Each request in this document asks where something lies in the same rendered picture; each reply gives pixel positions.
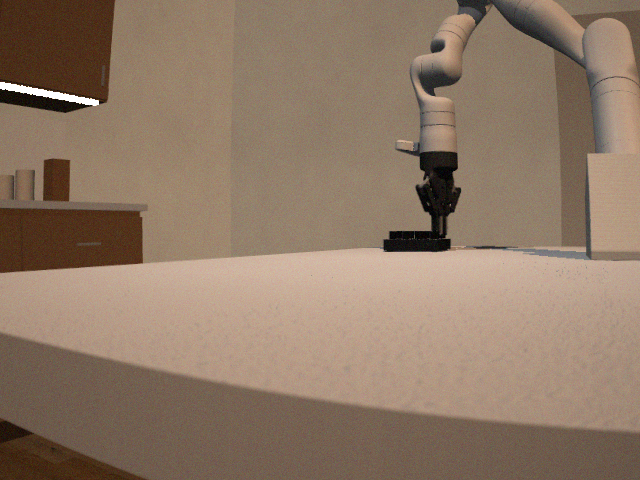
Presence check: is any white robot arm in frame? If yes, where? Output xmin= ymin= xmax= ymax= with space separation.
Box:
xmin=395 ymin=0 xmax=640 ymax=157

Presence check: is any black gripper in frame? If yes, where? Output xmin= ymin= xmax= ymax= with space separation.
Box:
xmin=415 ymin=151 xmax=461 ymax=236

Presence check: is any black knob box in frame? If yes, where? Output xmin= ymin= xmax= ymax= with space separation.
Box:
xmin=383 ymin=231 xmax=451 ymax=252

